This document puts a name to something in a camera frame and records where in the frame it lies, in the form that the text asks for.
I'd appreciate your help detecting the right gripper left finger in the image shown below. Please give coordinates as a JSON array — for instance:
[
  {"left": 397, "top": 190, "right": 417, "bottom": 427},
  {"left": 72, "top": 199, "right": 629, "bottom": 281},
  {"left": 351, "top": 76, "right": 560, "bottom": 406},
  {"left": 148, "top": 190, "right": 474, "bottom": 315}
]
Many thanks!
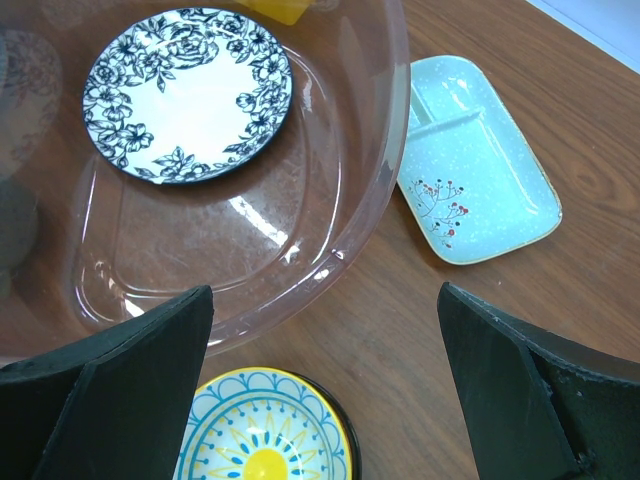
[{"left": 1, "top": 285, "right": 214, "bottom": 479}]

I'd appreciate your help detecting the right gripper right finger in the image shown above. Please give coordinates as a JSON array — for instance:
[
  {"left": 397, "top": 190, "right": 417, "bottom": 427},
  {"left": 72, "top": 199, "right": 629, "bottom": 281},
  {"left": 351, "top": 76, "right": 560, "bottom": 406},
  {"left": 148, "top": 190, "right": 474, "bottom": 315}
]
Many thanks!
[{"left": 437, "top": 282, "right": 639, "bottom": 479}]

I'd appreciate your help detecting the blue floral plate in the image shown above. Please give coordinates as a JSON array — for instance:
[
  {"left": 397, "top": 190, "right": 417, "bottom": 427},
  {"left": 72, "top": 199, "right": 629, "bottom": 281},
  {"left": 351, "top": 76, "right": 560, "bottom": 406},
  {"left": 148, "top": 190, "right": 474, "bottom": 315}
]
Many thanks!
[{"left": 82, "top": 8, "right": 293, "bottom": 184}]

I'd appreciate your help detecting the clear plastic bin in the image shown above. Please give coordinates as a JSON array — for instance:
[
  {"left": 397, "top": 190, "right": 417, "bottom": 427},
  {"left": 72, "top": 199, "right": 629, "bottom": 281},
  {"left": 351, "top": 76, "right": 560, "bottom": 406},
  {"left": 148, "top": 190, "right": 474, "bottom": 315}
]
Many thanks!
[{"left": 1, "top": 1, "right": 410, "bottom": 364}]

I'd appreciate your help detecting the yellow blue patterned bowl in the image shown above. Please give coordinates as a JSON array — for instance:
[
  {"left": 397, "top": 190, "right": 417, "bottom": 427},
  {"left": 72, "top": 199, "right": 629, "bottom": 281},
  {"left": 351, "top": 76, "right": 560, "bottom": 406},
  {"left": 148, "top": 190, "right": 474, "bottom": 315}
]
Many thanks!
[{"left": 173, "top": 367, "right": 358, "bottom": 479}]

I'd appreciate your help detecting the dark bowl under patterned bowl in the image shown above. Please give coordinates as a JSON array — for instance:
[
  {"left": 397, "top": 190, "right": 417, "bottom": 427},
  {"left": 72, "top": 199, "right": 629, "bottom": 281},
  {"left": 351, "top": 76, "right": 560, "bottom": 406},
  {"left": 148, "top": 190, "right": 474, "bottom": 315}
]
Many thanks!
[{"left": 297, "top": 374, "right": 363, "bottom": 480}]

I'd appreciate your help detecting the light blue rectangular dish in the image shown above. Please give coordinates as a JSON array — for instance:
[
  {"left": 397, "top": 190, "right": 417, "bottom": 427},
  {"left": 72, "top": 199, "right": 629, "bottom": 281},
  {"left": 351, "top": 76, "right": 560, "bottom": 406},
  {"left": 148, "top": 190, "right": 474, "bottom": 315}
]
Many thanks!
[{"left": 397, "top": 55, "right": 563, "bottom": 265}]

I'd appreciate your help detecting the yellow plastic tray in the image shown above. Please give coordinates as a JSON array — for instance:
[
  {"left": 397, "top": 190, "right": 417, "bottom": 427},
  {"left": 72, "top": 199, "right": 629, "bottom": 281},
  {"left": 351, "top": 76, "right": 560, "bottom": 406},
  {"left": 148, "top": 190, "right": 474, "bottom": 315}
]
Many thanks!
[{"left": 235, "top": 0, "right": 314, "bottom": 26}]

